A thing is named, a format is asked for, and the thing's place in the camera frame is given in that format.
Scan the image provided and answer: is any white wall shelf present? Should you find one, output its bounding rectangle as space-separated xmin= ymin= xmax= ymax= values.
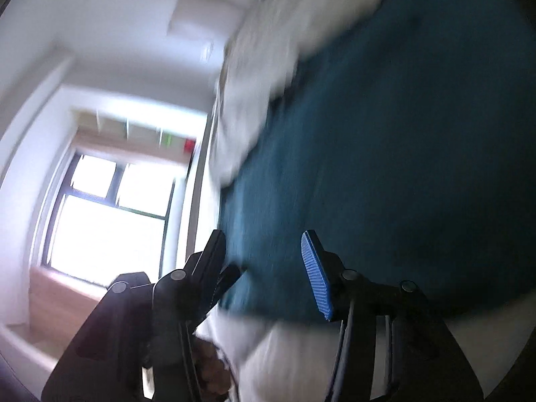
xmin=73 ymin=109 xmax=197 ymax=164

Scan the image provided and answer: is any bed with beige sheet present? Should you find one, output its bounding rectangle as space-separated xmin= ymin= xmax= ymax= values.
xmin=197 ymin=0 xmax=503 ymax=402

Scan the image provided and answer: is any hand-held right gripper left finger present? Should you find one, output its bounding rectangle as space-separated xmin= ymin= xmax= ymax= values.
xmin=42 ymin=230 xmax=241 ymax=402

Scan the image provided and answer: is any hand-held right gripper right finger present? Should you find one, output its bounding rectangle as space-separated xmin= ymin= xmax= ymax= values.
xmin=300 ymin=230 xmax=486 ymax=402

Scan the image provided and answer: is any dark teal knit sweater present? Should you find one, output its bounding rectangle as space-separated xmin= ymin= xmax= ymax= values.
xmin=218 ymin=0 xmax=536 ymax=327

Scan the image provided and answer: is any person's left hand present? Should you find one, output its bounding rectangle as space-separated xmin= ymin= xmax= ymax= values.
xmin=196 ymin=338 xmax=232 ymax=401

